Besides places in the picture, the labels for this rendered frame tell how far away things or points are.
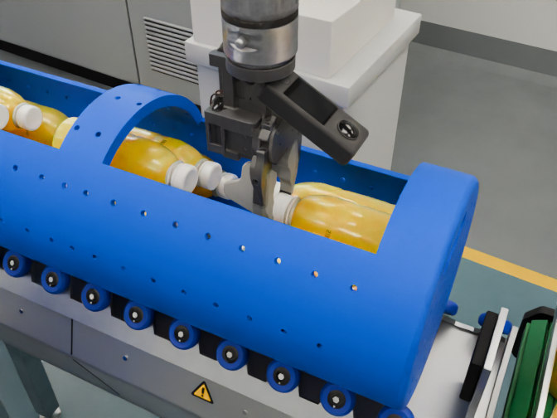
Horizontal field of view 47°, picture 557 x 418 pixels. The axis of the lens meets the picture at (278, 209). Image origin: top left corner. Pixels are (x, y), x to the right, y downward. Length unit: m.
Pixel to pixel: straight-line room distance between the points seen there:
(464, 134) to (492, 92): 0.44
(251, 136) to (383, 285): 0.20
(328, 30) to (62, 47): 2.59
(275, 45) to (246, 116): 0.09
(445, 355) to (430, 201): 0.32
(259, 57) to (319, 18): 0.39
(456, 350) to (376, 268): 0.33
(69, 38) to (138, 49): 0.46
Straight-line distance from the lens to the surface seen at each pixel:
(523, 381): 0.98
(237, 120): 0.67
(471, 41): 3.67
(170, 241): 0.72
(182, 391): 0.95
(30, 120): 1.06
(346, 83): 1.02
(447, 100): 3.30
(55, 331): 1.05
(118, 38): 3.15
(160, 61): 3.02
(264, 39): 0.61
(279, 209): 0.75
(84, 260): 0.82
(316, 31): 1.01
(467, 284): 2.33
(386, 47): 1.14
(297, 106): 0.64
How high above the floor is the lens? 1.65
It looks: 41 degrees down
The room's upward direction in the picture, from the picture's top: straight up
